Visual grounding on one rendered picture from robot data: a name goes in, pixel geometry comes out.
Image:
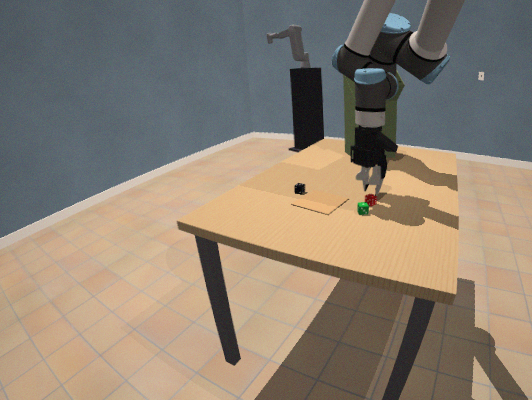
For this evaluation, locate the light orange flat mat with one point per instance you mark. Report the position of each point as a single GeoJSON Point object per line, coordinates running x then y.
{"type": "Point", "coordinates": [320, 202]}

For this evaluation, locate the red die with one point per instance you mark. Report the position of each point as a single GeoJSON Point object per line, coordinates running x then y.
{"type": "Point", "coordinates": [371, 199]}

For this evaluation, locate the green die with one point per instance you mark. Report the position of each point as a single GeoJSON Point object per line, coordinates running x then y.
{"type": "Point", "coordinates": [363, 208]}

